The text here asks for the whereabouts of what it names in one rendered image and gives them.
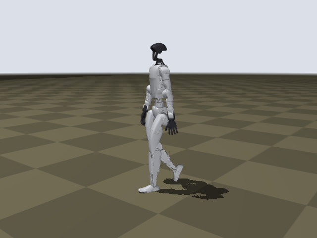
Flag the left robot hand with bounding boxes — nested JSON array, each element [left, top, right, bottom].
[[165, 113, 178, 135]]

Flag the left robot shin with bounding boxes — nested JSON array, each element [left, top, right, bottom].
[[149, 150, 161, 187]]

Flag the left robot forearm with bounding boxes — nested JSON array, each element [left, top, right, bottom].
[[165, 90, 174, 119]]

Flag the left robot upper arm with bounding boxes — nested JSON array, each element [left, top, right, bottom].
[[159, 66, 172, 98]]

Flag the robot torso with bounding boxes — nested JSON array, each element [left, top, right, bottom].
[[149, 62, 167, 118]]

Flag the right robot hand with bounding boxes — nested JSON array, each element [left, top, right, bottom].
[[141, 105, 148, 125]]

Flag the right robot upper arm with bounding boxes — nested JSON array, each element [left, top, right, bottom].
[[146, 66, 151, 92]]

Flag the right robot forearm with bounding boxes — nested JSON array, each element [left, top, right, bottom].
[[143, 91, 152, 110]]

